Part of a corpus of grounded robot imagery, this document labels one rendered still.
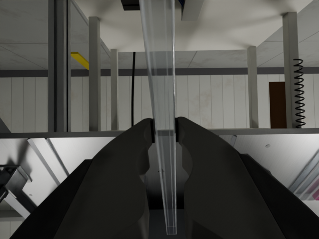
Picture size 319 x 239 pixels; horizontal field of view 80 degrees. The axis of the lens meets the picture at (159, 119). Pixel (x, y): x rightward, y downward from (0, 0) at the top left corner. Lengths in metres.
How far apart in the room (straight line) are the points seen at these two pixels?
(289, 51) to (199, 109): 2.69
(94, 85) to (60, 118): 0.18
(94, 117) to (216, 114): 2.93
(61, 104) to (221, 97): 3.14
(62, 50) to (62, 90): 0.10
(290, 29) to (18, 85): 3.87
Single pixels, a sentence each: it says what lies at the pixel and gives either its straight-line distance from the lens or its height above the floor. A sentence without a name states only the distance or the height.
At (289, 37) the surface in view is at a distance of 0.79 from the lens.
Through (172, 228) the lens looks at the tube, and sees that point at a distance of 0.29.
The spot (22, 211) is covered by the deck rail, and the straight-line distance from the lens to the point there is 0.42.
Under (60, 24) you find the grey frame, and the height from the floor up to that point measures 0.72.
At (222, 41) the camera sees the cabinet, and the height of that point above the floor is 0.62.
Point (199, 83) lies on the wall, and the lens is 3.44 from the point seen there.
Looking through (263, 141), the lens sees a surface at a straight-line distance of 0.26.
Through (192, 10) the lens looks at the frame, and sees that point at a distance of 0.62.
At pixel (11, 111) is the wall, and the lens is 4.10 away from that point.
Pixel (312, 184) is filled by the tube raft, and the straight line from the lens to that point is 0.36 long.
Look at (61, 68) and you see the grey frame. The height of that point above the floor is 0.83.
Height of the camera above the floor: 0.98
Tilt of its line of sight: 2 degrees down
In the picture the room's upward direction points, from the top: 179 degrees clockwise
